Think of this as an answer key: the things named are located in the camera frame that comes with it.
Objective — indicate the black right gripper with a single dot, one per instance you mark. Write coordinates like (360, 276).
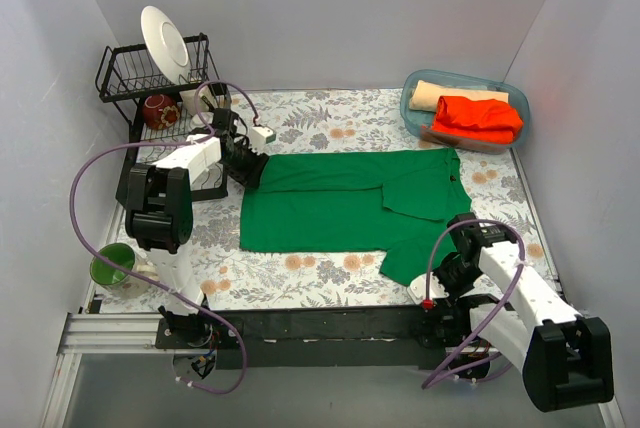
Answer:
(451, 277)

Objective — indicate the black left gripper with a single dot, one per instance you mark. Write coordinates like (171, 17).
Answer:
(240, 159)

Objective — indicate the green t shirt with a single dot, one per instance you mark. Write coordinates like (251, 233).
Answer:
(397, 202)

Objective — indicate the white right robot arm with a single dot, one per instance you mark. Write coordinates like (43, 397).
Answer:
(564, 356)

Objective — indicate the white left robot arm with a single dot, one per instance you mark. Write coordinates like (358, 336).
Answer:
(159, 213)

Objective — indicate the white cup in rack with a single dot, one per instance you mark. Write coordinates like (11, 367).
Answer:
(204, 104)

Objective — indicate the red floral bowl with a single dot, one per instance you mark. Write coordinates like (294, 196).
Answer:
(160, 111)

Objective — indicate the white plate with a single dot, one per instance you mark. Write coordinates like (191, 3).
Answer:
(165, 45)

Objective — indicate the orange rolled t shirt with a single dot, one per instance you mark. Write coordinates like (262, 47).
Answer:
(492, 120)

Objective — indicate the clear blue plastic bin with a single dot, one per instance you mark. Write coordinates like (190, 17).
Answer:
(418, 122)

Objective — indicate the green floral mug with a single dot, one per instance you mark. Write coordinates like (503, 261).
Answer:
(116, 282)

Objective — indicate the beige rolled t shirt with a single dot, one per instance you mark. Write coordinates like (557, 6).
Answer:
(426, 95)

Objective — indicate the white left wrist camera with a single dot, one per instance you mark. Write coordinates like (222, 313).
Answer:
(259, 137)

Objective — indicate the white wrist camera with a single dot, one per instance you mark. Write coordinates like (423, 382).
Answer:
(426, 291)
(259, 137)

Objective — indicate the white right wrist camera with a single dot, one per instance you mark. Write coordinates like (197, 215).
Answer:
(426, 291)

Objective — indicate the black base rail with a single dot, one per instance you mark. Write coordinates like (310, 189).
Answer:
(326, 337)

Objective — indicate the black wire dish rack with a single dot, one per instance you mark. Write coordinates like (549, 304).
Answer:
(127, 76)

